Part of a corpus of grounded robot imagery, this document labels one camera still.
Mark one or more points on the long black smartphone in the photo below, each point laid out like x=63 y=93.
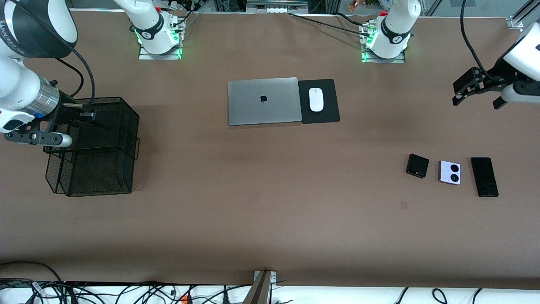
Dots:
x=484 y=177

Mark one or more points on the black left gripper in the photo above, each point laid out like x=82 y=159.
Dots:
x=500 y=70

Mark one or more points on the grey power strip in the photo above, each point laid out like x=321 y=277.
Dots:
x=278 y=9

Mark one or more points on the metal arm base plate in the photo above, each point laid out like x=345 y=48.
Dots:
x=147 y=56
x=398 y=60

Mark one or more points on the small orange background object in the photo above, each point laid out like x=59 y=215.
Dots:
x=356 y=5

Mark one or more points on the lavender white flip phone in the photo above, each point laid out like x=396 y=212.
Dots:
x=444 y=172

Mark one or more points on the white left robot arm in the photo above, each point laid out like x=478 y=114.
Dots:
x=396 y=25

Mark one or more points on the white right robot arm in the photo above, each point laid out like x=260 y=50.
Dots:
x=25 y=84

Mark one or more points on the aluminium frame profile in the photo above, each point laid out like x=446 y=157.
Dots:
x=515 y=21

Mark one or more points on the silver closed laptop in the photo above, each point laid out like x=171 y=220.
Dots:
x=253 y=109

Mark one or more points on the aluminium camera post bracket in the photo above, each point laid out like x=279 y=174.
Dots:
x=259 y=291

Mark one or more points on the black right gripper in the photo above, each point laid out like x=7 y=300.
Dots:
x=66 y=110

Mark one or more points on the black square flip phone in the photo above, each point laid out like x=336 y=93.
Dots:
x=417 y=164

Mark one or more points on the white computer mouse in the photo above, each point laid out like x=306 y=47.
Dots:
x=316 y=101

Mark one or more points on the black mouse pad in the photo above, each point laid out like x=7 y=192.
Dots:
x=329 y=114

